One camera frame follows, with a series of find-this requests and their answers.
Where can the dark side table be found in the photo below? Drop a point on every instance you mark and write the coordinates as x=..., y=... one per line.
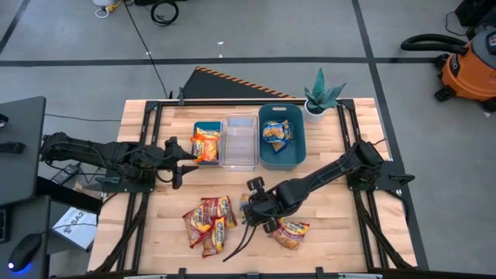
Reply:
x=27, y=221

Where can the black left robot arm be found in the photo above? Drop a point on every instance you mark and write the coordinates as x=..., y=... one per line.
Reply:
x=85, y=151

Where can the black keyboard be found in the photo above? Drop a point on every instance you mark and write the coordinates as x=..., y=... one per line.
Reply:
x=4, y=224

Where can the small teal plastic bin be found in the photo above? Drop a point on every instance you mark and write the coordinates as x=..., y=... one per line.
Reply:
x=201, y=126

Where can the black desk foot bar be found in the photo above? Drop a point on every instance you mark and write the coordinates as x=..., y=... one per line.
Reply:
x=69, y=195

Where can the red Maruchan beef ramen packet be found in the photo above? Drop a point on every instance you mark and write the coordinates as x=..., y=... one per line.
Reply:
x=195, y=226
x=217, y=238
x=219, y=207
x=292, y=234

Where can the clear plastic bin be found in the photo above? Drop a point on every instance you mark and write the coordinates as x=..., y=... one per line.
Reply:
x=238, y=147

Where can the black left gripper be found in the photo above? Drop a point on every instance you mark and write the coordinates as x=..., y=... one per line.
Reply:
x=172, y=159

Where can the large teal plastic bin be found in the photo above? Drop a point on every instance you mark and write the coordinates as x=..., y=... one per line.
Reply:
x=298, y=147

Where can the green plant in white pot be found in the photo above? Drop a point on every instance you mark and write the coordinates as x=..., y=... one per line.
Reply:
x=319, y=97

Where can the black equipment case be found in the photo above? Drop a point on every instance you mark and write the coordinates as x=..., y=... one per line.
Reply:
x=143, y=1

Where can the white printed paper sheet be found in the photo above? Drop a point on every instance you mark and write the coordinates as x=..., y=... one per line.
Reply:
x=75, y=228

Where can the white round device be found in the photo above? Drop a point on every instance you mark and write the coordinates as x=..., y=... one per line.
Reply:
x=101, y=2

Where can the orange shop vacuum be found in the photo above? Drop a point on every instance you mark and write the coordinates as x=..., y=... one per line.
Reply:
x=470, y=73

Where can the yellow plug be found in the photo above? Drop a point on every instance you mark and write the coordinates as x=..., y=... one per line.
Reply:
x=115, y=5

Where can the black power adapter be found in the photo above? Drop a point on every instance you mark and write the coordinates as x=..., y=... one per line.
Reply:
x=65, y=174

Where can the small black desk object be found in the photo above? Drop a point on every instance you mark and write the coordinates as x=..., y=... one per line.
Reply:
x=3, y=121

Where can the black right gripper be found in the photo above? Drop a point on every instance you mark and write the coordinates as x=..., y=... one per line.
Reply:
x=267, y=205

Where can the black computer mouse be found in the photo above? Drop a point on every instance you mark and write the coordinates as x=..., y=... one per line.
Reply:
x=24, y=252

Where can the black mat with striped edge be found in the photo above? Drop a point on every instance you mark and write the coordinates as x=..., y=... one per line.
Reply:
x=217, y=87

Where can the flat black desk gadget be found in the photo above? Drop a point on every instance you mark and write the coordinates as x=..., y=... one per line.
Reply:
x=11, y=147

